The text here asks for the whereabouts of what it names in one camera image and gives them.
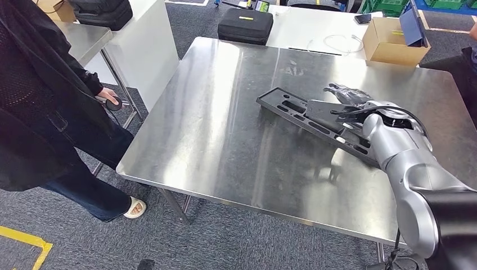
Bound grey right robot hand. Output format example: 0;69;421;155
323;82;374;109

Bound person's hand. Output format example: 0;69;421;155
96;87;124;109

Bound black round handheld object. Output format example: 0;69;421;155
105;96;123;112

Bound black plastic bracket panel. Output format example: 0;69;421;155
256;87;381;169

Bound white cabinet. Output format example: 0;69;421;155
84;0;181;113

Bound brown cardboard box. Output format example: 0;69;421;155
33;0;77;23
362;16;432;68

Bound person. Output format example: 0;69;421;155
0;0;148;223
420;22;477;129

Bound black padded bag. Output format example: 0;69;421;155
68;0;134;32

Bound white table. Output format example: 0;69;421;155
266;4;385;60

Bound blue tablet computer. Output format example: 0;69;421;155
399;0;429;48

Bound green plastic crate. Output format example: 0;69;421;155
359;0;411;18
424;0;466;11

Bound black flat object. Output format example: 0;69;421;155
217;8;274;46

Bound yellow floor tape square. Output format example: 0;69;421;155
0;225;53;270

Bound black camera cable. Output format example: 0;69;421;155
330;105;430;270

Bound white charging cable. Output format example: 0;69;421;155
306;34;365;55

